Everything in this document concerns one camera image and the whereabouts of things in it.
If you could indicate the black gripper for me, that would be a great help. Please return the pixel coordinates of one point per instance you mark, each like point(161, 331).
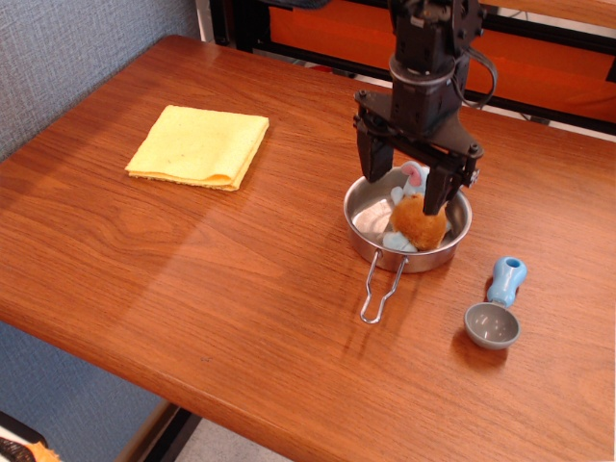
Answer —
point(420, 118)

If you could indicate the blue and brown plush toy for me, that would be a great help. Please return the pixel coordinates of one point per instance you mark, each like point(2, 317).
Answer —
point(412, 230)

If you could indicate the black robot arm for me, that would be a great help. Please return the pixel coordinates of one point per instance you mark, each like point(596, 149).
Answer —
point(434, 37)

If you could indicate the folded yellow towel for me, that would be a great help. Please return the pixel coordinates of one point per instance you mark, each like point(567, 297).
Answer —
point(203, 148)

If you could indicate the stainless steel pan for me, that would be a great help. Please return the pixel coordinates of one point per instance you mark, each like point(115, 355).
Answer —
point(388, 227)

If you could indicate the orange fuzzy object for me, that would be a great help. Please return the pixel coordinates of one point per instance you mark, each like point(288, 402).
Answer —
point(14, 451)

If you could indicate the blue handled grey scoop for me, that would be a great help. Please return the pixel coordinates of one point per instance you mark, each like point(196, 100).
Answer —
point(490, 324)

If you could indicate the orange panel black frame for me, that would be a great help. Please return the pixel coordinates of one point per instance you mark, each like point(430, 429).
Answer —
point(555, 59)

